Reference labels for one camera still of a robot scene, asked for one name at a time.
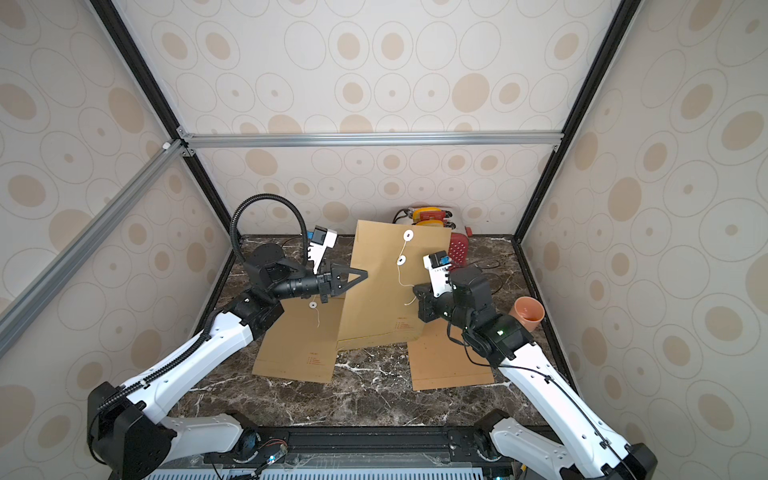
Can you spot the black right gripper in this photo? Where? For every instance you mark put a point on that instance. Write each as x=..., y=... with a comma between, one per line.
x=425, y=306

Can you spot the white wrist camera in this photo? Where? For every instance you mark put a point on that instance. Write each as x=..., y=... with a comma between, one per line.
x=438, y=266
x=320, y=241

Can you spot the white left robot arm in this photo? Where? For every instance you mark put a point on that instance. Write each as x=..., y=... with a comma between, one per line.
x=128, y=427

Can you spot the red toaster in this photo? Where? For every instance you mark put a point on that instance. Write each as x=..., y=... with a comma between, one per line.
x=440, y=216

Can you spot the kraft file bag stack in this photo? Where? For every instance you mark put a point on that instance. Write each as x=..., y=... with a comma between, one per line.
x=382, y=310
x=437, y=363

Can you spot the orange cup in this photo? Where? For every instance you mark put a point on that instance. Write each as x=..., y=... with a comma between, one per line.
x=529, y=312

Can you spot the black corner frame post left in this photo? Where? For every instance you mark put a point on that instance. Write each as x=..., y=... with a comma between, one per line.
x=111, y=19

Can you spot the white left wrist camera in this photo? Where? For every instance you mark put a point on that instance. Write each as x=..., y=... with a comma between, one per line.
x=320, y=241

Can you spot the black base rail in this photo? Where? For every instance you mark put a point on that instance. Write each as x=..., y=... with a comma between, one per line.
x=443, y=444

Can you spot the aluminium rail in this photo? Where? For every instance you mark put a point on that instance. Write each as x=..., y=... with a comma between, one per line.
x=25, y=309
x=373, y=139

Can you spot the aluminium rail left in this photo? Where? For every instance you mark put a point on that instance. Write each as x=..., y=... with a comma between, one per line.
x=25, y=309

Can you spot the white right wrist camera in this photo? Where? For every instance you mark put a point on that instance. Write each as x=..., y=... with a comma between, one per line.
x=438, y=266

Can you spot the black corner frame post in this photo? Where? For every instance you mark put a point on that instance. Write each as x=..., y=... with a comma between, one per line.
x=607, y=50
x=111, y=19

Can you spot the aluminium rail back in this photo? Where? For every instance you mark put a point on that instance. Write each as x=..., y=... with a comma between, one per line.
x=373, y=139

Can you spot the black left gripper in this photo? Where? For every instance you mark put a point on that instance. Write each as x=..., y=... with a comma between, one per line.
x=329, y=283

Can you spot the kraft file bag stack top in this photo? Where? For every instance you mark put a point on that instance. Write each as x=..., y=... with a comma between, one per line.
x=382, y=310

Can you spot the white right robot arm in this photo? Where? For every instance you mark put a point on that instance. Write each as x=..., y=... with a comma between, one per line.
x=585, y=447

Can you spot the kraft file bag stack bottom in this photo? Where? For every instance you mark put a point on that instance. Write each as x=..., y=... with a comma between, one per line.
x=437, y=363

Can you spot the black corner frame post right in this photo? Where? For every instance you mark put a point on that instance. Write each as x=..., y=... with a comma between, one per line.
x=607, y=50

